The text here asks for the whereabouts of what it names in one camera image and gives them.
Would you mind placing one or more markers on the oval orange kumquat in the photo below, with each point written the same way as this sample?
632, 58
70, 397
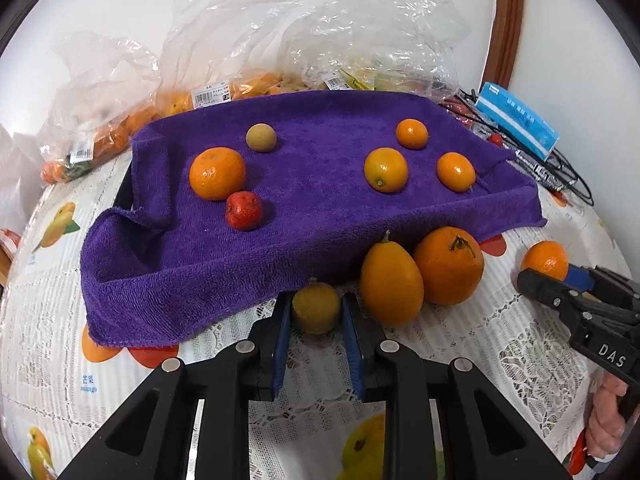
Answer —
391, 285

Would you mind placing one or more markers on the small clear bag of oranges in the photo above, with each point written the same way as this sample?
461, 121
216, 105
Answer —
100, 90

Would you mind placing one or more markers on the clear bag of red fruit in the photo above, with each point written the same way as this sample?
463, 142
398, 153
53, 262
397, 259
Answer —
462, 110

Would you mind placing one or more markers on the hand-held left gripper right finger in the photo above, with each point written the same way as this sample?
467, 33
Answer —
352, 345

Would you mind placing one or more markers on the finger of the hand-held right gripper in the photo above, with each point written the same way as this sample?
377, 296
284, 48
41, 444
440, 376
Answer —
577, 277
540, 287

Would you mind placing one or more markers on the yellow-green packet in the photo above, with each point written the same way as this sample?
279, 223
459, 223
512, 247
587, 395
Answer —
357, 80

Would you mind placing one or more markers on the large clear bag of oranges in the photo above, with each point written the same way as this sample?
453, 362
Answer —
240, 20

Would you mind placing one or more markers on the blue tissue box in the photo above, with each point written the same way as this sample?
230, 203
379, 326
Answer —
517, 120

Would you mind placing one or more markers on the purple towel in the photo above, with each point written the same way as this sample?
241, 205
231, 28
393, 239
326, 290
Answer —
310, 230

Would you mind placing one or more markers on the fruit print lace tablecloth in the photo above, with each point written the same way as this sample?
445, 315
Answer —
50, 310

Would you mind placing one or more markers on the white plastic bag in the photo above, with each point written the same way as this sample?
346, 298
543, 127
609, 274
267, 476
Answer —
15, 185

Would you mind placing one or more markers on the tan longan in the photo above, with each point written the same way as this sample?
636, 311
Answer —
316, 308
260, 138

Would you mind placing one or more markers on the person's right hand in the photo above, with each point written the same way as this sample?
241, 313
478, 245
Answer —
605, 425

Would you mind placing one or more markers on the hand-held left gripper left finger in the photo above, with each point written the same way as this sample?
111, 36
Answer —
280, 350

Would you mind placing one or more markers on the wooden door frame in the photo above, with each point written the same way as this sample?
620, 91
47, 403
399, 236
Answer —
507, 20

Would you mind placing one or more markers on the round orange kumquat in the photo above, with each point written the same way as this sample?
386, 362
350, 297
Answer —
385, 169

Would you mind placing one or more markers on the large mandarin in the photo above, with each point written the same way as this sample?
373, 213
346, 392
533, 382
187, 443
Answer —
448, 266
217, 173

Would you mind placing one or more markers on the grey patterned pouch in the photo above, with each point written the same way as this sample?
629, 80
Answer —
535, 167

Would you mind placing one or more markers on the small orange kumquat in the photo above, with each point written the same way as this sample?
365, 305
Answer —
455, 171
412, 133

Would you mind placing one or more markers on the small red fruit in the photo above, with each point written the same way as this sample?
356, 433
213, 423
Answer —
495, 139
243, 211

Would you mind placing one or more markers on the medium mandarin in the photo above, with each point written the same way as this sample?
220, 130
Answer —
545, 260

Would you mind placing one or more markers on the clear bag of yellow packets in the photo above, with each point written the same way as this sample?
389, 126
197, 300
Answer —
390, 35

